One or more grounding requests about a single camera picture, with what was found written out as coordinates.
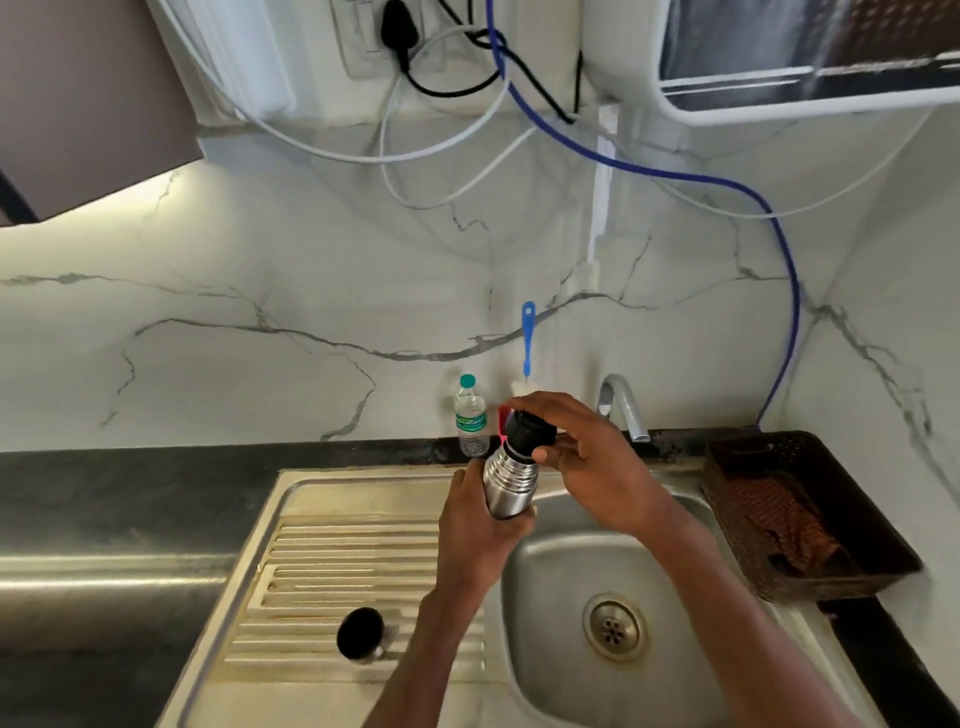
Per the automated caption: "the brown wall cabinet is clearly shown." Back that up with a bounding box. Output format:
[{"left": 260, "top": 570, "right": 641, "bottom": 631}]
[{"left": 0, "top": 0, "right": 206, "bottom": 228}]

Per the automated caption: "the person's left forearm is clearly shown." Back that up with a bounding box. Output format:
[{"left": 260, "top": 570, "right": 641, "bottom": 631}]
[{"left": 363, "top": 583, "right": 490, "bottom": 728}]

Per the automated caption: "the white wall box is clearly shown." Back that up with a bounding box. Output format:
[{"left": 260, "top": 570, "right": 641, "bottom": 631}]
[{"left": 183, "top": 0, "right": 299, "bottom": 121}]

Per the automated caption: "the blue hose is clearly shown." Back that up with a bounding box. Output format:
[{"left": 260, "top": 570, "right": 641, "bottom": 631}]
[{"left": 484, "top": 0, "right": 802, "bottom": 430}]

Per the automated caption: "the person's right hand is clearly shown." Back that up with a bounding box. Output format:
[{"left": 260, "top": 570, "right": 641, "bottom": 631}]
[{"left": 504, "top": 391, "right": 678, "bottom": 538}]

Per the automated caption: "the stainless steel flask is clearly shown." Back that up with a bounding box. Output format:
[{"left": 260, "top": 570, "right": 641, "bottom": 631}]
[{"left": 482, "top": 441, "right": 541, "bottom": 521}]

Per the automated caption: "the long white cable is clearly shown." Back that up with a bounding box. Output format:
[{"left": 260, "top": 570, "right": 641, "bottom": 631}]
[{"left": 153, "top": 0, "right": 513, "bottom": 166}]

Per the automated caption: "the person's left hand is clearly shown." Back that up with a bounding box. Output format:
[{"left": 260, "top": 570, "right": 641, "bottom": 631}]
[{"left": 437, "top": 457, "right": 538, "bottom": 597}]

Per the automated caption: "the white wall socket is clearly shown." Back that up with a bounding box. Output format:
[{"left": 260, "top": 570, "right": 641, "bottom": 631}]
[{"left": 330, "top": 0, "right": 430, "bottom": 81}]

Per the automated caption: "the stainless steel sink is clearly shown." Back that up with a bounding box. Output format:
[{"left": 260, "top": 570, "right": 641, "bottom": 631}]
[{"left": 156, "top": 463, "right": 890, "bottom": 728}]

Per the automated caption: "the person's right forearm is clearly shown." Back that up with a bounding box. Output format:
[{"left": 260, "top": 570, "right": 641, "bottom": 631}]
[{"left": 636, "top": 498, "right": 865, "bottom": 728}]

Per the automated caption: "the thin black cable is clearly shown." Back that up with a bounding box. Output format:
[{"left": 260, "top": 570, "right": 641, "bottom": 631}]
[{"left": 437, "top": 0, "right": 585, "bottom": 126}]

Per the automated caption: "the white water purifier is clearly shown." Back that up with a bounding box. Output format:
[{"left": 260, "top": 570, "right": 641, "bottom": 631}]
[{"left": 580, "top": 0, "right": 960, "bottom": 128}]

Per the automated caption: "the looped white cable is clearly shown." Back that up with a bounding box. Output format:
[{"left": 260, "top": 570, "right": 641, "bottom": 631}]
[{"left": 377, "top": 25, "right": 539, "bottom": 213}]

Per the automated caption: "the black plug with cable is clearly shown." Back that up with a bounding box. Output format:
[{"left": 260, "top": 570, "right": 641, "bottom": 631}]
[{"left": 379, "top": 0, "right": 503, "bottom": 100}]

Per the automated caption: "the thin white tube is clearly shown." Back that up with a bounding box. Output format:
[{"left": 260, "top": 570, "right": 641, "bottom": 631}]
[{"left": 658, "top": 111, "right": 933, "bottom": 221}]

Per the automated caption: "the black flask stopper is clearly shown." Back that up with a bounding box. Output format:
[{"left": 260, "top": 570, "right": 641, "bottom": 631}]
[{"left": 498, "top": 407, "right": 558, "bottom": 462}]

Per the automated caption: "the round sink drain strainer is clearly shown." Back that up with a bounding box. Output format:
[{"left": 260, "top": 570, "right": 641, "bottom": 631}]
[{"left": 582, "top": 593, "right": 649, "bottom": 663}]

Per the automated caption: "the white wall conduit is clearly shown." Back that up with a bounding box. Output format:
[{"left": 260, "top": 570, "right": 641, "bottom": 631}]
[{"left": 586, "top": 103, "right": 622, "bottom": 265}]

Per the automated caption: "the brown cloth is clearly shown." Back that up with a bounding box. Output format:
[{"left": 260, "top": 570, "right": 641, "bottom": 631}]
[{"left": 729, "top": 475, "right": 855, "bottom": 579}]

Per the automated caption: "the black flask cup lid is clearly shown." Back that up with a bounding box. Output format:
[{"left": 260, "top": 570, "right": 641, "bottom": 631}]
[{"left": 336, "top": 606, "right": 387, "bottom": 664}]

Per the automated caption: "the clear plastic water bottle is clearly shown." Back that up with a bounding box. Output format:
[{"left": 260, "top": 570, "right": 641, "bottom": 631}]
[{"left": 453, "top": 373, "right": 491, "bottom": 459}]

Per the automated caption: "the brown plastic basket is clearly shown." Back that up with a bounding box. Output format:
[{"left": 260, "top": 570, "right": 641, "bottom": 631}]
[{"left": 700, "top": 430, "right": 925, "bottom": 606}]

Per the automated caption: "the steel sink faucet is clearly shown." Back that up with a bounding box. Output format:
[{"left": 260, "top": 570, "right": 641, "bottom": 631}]
[{"left": 597, "top": 373, "right": 652, "bottom": 444}]

